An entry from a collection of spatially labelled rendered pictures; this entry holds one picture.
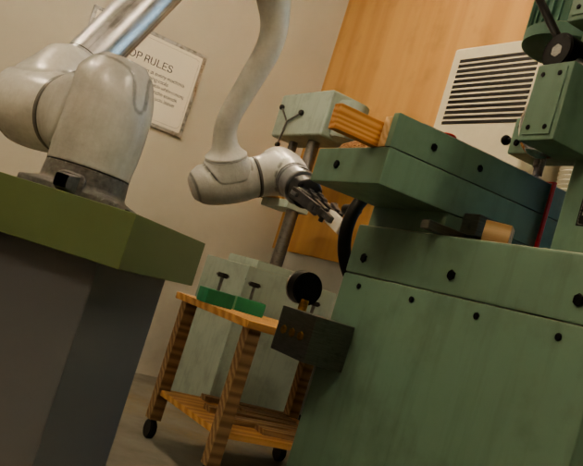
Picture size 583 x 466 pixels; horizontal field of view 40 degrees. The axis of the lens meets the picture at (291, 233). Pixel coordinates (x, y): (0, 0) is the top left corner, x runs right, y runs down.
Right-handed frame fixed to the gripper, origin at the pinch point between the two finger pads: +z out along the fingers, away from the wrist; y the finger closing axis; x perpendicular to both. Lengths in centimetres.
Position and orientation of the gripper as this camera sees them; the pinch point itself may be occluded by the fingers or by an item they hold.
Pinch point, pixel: (336, 222)
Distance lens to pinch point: 171.5
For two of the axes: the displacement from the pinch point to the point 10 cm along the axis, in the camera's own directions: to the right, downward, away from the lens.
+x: -4.4, 8.7, 2.3
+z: 3.5, 4.0, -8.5
